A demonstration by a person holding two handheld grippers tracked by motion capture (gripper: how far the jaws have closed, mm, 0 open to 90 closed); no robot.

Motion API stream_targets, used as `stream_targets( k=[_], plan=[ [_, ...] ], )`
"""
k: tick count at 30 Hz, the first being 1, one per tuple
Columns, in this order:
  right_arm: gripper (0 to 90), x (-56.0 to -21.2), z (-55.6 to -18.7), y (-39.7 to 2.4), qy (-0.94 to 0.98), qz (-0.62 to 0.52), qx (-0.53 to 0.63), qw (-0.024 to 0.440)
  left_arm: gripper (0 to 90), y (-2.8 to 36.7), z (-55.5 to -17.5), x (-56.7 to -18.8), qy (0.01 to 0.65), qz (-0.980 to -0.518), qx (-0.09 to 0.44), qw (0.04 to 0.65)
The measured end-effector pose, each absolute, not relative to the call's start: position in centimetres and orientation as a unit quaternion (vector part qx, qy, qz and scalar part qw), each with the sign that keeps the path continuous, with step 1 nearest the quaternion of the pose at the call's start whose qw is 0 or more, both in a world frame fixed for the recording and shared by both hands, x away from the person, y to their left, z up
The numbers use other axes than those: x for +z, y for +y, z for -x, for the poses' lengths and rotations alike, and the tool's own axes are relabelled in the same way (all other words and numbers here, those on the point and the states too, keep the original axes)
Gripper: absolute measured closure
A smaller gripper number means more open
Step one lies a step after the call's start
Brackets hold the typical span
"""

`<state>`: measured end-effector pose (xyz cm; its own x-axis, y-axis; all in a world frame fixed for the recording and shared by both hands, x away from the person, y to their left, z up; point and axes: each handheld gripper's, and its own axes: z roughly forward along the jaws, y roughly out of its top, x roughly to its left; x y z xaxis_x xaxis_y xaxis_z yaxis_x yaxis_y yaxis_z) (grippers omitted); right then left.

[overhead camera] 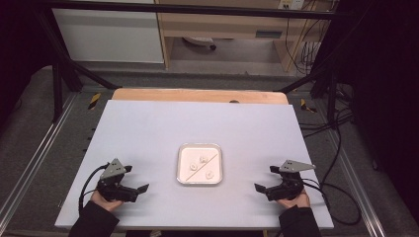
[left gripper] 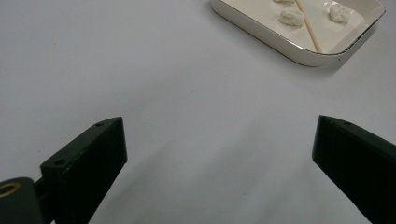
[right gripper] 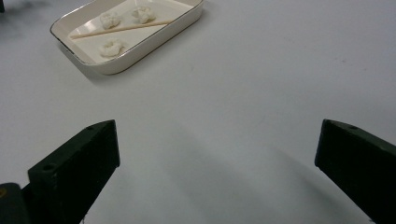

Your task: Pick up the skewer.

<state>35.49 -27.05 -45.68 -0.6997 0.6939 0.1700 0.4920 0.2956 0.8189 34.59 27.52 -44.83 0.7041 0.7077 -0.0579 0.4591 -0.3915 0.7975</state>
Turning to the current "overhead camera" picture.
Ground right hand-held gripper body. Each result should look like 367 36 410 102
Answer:
266 159 316 201

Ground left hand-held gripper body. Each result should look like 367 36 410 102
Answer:
96 158 139 203

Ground square white tray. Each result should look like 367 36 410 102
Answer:
176 142 223 186

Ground person's right hand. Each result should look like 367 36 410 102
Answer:
276 191 311 209

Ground person's left hand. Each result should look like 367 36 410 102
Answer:
90 191 125 212

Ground wooden table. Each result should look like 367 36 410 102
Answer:
111 87 291 106

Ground white cabinet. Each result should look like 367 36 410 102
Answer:
50 0 165 64

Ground chair base with caster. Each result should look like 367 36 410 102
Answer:
182 37 217 51

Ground wooden desk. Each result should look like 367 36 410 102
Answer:
156 0 330 72

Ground white power outlet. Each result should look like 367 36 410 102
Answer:
278 0 305 11

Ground aluminium floor rail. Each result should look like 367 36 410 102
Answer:
0 93 79 225
324 127 387 237

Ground right hand-held gripper cable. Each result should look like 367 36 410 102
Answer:
300 127 363 227

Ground black floor cables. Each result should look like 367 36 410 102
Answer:
297 83 356 139

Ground hanging black cable bundle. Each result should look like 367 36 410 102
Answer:
285 9 325 76

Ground black metal frame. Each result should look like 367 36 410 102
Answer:
31 0 344 124

